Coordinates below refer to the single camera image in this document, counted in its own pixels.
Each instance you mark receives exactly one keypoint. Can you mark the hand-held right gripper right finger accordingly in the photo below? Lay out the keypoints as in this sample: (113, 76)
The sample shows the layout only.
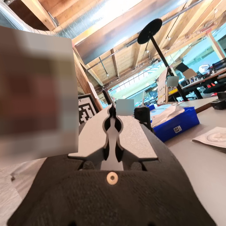
(136, 141)

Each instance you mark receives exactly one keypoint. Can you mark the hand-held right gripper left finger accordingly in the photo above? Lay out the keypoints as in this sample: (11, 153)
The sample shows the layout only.
(91, 139)

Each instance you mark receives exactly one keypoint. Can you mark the blue plastic bin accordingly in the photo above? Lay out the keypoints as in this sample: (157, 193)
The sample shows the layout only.
(183, 123)

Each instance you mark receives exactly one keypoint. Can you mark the crumpled white paper heap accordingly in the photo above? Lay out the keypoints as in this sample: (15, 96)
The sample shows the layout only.
(167, 113)

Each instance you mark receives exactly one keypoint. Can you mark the open instruction booklet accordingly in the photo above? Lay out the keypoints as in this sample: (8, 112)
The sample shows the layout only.
(211, 137)

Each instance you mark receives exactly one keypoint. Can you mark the long dark-legged desk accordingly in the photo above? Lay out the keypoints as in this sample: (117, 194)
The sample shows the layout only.
(208, 77)

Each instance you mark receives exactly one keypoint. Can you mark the black round-top pole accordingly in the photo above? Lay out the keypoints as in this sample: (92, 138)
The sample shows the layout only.
(150, 31)

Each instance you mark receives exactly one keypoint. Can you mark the wooden post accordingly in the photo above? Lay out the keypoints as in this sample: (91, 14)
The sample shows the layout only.
(83, 77)

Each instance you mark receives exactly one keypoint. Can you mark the silver air duct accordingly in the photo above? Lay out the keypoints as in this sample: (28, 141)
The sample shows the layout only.
(79, 21)

